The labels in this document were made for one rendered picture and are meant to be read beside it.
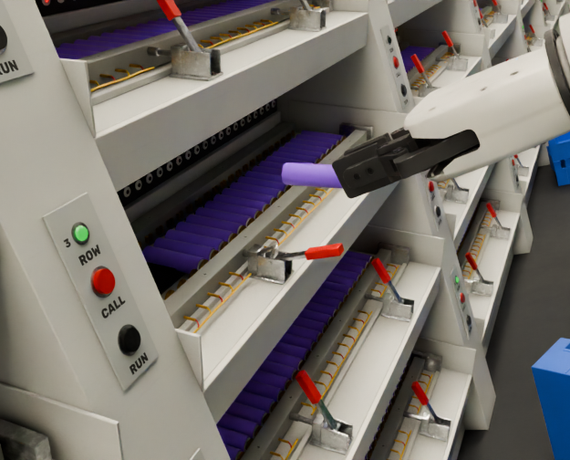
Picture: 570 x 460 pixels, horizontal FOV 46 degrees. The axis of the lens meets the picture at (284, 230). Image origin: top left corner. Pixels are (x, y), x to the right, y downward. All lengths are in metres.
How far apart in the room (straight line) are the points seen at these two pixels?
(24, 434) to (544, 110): 0.38
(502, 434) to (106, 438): 0.88
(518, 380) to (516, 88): 0.96
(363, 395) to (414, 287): 0.26
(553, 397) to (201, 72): 0.67
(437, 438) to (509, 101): 0.69
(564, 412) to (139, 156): 0.72
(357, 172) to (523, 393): 0.87
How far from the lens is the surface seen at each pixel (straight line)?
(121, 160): 0.49
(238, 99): 0.64
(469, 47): 1.69
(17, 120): 0.43
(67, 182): 0.44
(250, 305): 0.61
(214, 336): 0.57
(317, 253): 0.62
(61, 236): 0.43
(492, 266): 1.51
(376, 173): 0.50
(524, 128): 0.44
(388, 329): 0.92
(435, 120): 0.45
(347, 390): 0.82
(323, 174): 0.53
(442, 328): 1.14
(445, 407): 1.10
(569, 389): 1.00
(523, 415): 1.26
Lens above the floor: 0.75
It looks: 17 degrees down
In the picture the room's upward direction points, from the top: 20 degrees counter-clockwise
